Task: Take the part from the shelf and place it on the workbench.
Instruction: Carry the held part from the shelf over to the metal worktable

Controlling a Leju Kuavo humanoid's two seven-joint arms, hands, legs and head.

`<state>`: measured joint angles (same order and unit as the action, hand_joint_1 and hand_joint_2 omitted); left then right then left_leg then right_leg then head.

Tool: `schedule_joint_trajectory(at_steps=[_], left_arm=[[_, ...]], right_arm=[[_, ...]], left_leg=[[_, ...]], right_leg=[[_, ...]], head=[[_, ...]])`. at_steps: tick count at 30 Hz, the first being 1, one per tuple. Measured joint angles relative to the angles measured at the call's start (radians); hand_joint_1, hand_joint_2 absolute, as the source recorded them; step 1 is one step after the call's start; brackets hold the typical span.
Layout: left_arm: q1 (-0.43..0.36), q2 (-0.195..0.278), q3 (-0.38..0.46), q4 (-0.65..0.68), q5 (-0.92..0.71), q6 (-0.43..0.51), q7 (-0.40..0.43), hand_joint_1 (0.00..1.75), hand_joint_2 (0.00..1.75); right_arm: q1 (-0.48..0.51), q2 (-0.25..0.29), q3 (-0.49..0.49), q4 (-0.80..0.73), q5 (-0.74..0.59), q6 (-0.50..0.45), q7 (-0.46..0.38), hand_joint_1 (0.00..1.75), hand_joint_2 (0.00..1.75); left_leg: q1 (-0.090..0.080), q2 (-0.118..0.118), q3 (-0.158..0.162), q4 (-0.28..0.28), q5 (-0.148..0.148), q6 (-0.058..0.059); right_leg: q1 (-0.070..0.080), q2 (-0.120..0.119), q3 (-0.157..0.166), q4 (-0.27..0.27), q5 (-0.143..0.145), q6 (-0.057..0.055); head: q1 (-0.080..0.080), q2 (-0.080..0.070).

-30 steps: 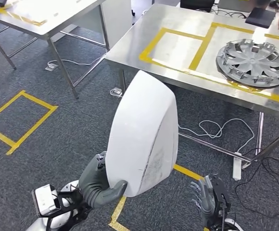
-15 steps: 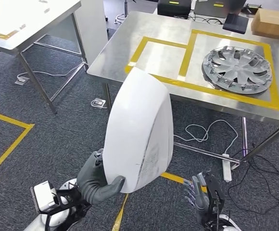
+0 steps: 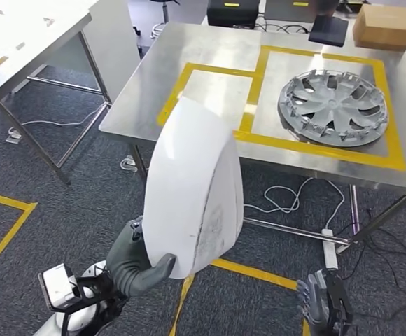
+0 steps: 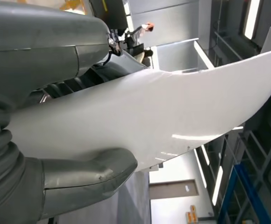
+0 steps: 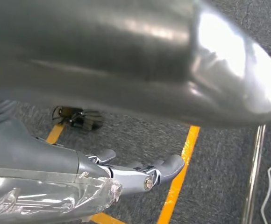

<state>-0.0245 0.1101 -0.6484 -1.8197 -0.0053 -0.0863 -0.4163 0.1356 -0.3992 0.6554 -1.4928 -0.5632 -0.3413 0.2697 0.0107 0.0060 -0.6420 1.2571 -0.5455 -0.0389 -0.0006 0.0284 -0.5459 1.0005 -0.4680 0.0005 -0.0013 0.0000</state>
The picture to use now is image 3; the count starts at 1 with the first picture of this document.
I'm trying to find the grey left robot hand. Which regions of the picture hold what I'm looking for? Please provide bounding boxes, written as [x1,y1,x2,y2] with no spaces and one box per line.
[105,215,177,299]

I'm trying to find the white plastic car part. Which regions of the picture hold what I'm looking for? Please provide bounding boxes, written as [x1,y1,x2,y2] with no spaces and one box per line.
[141,96,244,281]

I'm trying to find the steel workbench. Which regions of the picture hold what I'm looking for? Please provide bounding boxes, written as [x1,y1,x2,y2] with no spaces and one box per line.
[98,20,406,257]

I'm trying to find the floor power outlet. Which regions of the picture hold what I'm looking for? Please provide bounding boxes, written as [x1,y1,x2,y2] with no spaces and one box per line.
[119,155,140,174]
[5,126,24,146]

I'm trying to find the yellow floor tape square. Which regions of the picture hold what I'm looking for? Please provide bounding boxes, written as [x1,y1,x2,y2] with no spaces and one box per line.
[0,188,38,285]
[168,257,312,336]

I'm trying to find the black round stool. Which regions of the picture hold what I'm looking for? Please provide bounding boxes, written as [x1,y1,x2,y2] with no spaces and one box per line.
[149,0,182,41]

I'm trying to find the white table with metal legs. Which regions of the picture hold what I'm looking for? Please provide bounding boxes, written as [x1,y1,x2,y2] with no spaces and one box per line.
[0,0,141,186]

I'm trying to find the white power strip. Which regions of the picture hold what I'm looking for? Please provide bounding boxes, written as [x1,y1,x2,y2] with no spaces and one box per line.
[321,227,340,271]

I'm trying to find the black case with yellow label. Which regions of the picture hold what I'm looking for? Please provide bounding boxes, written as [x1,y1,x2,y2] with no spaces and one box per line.
[206,0,260,29]

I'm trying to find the grey wheel hubcap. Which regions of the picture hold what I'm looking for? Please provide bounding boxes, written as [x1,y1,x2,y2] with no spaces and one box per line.
[277,69,390,148]

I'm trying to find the black flat pad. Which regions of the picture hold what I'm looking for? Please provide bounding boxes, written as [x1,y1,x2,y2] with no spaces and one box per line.
[308,15,350,48]

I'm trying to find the brown cardboard box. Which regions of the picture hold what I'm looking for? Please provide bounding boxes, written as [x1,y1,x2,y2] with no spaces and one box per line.
[352,3,406,52]

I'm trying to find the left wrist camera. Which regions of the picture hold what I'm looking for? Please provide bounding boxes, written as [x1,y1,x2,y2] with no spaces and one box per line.
[38,263,128,321]

